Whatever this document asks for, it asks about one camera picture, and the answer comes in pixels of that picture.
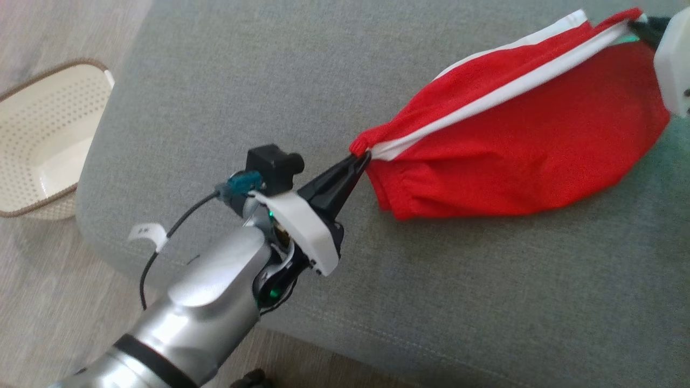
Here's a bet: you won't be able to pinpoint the teal left cable connector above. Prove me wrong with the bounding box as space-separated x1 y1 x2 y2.
215 171 265 201

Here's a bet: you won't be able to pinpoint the red mesh shorts white stripes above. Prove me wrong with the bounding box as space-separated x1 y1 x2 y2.
349 8 672 221

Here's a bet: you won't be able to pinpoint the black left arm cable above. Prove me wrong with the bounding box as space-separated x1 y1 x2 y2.
139 193 223 311

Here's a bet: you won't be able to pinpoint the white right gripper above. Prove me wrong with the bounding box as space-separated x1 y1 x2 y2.
628 5 690 118

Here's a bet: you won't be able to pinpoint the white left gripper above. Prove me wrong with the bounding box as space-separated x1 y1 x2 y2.
251 153 371 276

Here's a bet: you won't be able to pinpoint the cream perforated laundry basket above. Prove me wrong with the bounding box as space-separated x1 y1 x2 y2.
0 58 115 220

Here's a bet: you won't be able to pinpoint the white cable label tag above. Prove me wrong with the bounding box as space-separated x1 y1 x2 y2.
127 222 169 253

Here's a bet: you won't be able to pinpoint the grey fabric sofa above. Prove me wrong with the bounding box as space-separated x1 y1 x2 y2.
75 0 690 388

